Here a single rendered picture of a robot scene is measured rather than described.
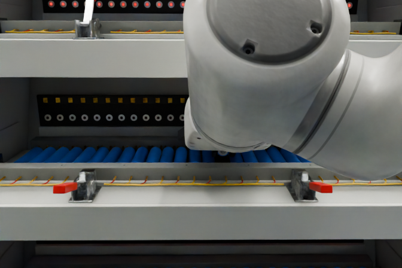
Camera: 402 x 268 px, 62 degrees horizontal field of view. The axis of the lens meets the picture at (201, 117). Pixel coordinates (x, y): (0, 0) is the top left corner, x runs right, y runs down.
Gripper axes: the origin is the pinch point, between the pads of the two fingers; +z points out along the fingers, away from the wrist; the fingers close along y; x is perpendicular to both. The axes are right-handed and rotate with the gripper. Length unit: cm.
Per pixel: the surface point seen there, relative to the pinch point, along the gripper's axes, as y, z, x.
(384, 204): -18.3, -5.2, 8.3
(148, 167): 9.9, -1.9, 3.6
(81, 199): 17.2, -5.0, 7.8
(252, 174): -3.6, -1.4, 4.5
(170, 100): 8.1, 6.7, -8.7
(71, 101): 24.4, 6.7, -8.4
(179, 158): 6.2, 1.9, 1.8
